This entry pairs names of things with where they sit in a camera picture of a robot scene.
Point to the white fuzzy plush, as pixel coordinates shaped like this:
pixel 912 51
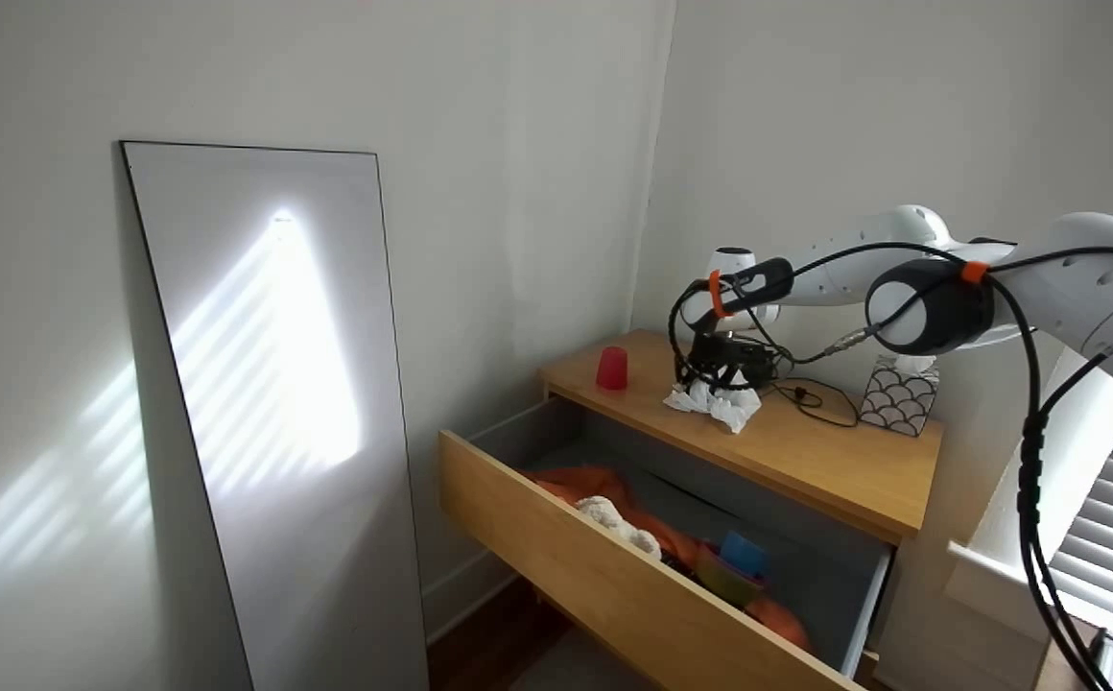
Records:
pixel 616 523

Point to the small white paper towel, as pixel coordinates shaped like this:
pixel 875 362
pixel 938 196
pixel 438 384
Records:
pixel 686 402

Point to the white leaning board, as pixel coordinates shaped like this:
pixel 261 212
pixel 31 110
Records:
pixel 274 425

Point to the light wood dresser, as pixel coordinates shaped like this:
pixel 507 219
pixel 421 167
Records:
pixel 838 473

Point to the orange cloth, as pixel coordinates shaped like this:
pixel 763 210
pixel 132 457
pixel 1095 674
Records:
pixel 694 544

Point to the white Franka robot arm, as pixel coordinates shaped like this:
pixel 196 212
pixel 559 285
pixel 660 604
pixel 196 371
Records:
pixel 1095 289

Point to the open wooden drawer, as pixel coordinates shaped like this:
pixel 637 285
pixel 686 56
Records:
pixel 581 562

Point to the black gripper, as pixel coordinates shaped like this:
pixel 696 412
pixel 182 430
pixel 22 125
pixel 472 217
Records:
pixel 733 353

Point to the white cloth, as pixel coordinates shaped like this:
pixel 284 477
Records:
pixel 733 408

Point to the white tissue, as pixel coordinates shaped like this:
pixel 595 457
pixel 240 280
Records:
pixel 918 362

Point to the scale patterned tissue box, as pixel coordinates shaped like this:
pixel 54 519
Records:
pixel 900 404

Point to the blue cup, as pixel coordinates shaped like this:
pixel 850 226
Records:
pixel 747 553

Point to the red plastic cup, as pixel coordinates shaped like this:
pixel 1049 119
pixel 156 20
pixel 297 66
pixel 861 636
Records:
pixel 612 371

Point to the white window sill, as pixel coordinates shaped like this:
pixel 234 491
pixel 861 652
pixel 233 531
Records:
pixel 1012 588

